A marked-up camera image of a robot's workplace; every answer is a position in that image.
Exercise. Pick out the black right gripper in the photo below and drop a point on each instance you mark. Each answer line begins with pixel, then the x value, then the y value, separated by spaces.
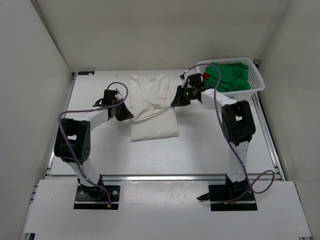
pixel 179 100

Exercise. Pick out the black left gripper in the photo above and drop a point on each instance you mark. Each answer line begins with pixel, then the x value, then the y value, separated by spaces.
pixel 126 114

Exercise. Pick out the white t shirt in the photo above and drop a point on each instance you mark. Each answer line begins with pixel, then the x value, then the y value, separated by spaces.
pixel 150 104

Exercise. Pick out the green t shirt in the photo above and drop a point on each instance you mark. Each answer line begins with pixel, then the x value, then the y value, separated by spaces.
pixel 234 77

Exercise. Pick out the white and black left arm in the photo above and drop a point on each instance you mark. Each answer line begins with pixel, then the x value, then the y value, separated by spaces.
pixel 73 140

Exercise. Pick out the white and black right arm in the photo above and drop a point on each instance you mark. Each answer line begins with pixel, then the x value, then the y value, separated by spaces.
pixel 236 122

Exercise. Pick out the red t shirt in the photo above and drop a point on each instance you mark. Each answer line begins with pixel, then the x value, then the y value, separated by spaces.
pixel 206 76

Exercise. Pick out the dark blue table label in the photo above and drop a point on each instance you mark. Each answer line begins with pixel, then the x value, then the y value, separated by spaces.
pixel 86 73

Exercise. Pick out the white front cover board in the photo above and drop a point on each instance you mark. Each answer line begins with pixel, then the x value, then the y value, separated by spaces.
pixel 154 210

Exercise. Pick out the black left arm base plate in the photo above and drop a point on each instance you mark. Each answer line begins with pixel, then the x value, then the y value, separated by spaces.
pixel 94 198

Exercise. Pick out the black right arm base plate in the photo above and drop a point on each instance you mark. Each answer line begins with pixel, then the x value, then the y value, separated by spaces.
pixel 230 200

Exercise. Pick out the aluminium right table rail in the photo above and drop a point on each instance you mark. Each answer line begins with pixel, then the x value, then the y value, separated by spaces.
pixel 273 154

